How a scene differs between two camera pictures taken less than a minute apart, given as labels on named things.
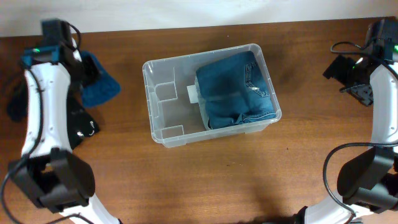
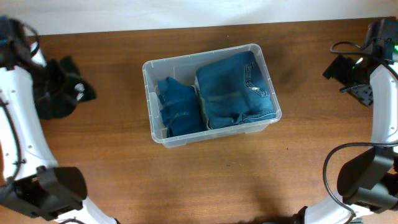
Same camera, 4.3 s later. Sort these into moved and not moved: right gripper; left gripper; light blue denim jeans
Moved: left gripper
Not moved: right gripper; light blue denim jeans
